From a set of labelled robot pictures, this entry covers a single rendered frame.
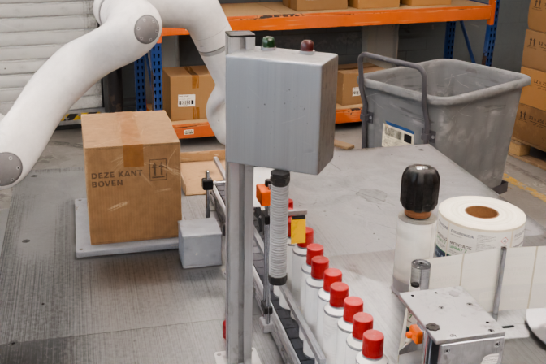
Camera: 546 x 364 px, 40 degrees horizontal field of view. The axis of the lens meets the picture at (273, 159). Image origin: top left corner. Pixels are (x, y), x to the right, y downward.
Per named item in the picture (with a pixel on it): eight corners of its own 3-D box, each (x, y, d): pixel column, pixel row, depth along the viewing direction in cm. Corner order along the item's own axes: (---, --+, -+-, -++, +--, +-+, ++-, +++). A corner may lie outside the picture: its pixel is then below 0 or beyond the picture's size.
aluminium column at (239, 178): (251, 367, 151) (255, 34, 128) (229, 370, 149) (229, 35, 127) (247, 355, 155) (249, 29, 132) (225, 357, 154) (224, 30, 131)
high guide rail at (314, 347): (326, 365, 132) (326, 358, 132) (319, 366, 132) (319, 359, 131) (217, 160, 230) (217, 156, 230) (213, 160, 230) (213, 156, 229)
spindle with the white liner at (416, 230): (437, 296, 168) (450, 172, 158) (400, 301, 166) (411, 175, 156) (420, 278, 176) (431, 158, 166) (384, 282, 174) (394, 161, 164)
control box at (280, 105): (318, 176, 125) (322, 64, 119) (224, 162, 131) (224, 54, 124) (335, 158, 134) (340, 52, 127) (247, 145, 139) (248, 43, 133)
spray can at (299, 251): (319, 319, 159) (323, 231, 152) (298, 326, 156) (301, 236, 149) (305, 308, 163) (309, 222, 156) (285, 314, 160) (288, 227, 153)
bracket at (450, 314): (505, 335, 108) (506, 330, 108) (435, 345, 105) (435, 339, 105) (461, 289, 120) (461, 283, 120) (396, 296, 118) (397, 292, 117)
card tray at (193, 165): (266, 189, 240) (266, 178, 238) (184, 196, 233) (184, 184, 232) (246, 158, 267) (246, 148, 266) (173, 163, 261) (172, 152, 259)
